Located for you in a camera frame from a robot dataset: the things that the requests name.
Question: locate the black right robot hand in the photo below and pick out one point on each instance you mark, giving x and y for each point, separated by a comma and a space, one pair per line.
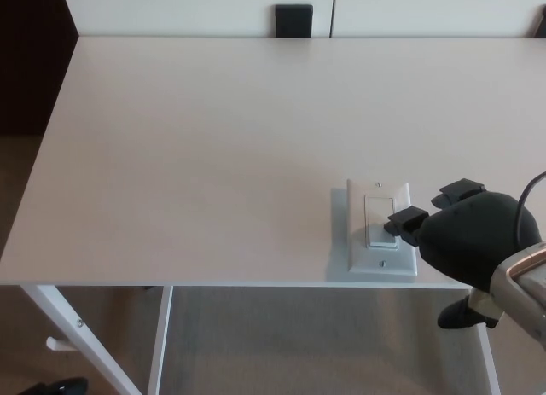
473, 237

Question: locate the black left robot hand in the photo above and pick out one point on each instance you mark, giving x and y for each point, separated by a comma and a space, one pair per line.
55, 386

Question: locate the white rocker light switch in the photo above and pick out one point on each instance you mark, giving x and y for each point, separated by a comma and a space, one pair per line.
375, 260

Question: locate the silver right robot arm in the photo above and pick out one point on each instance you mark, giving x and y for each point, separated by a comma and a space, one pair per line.
524, 292

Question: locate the white hook on table leg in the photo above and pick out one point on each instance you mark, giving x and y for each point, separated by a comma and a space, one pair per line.
59, 344

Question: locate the white cabinet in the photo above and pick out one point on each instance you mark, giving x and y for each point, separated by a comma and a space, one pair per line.
170, 9

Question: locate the grey switch base plate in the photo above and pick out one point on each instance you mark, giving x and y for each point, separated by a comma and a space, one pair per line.
339, 233

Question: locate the white table with metal frame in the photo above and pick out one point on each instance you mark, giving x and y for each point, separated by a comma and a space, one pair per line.
170, 156

